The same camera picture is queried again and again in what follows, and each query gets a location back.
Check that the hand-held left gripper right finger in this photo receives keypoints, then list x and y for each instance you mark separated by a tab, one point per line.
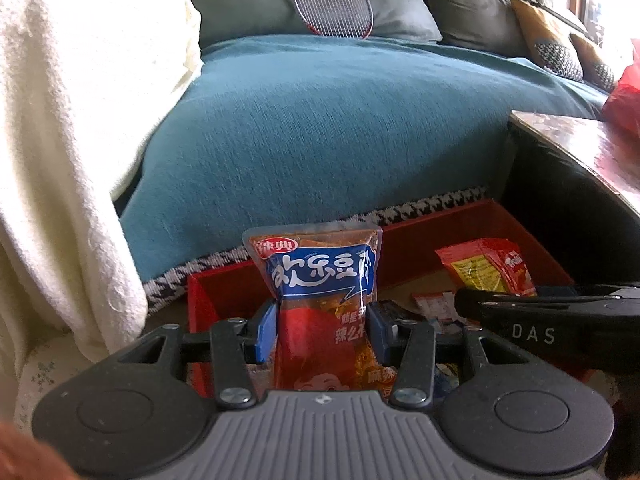
377	334

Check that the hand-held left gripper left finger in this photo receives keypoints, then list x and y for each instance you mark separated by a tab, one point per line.
265	334

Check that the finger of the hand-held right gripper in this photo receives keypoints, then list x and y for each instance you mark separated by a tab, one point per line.
500	301

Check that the red yellow snack packet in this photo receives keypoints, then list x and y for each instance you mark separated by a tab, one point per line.
485	265

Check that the white red snack packet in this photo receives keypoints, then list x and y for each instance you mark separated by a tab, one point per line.
435	310

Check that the blue red snack packet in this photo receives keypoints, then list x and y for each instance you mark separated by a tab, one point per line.
320	280

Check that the red cardboard box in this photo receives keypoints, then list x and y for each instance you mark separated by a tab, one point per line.
415	240

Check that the person's left hand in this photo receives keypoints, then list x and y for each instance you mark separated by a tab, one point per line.
22	457

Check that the dark coffee table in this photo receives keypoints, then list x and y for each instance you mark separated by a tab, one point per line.
565	195

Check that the blue sofa blanket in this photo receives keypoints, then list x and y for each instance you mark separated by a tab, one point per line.
325	135

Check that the red plastic bag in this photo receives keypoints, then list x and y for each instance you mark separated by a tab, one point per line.
625	100

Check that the yellow patterned pillow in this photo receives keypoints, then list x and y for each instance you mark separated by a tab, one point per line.
547	40
595	62

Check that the white towel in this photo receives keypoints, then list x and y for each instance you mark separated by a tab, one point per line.
65	160

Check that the grey leather sofa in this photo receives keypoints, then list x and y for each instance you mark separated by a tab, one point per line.
475	5

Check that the red badminton racket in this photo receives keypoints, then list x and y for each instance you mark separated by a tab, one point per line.
332	2

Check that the grey green cushion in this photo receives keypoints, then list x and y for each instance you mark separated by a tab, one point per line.
240	0

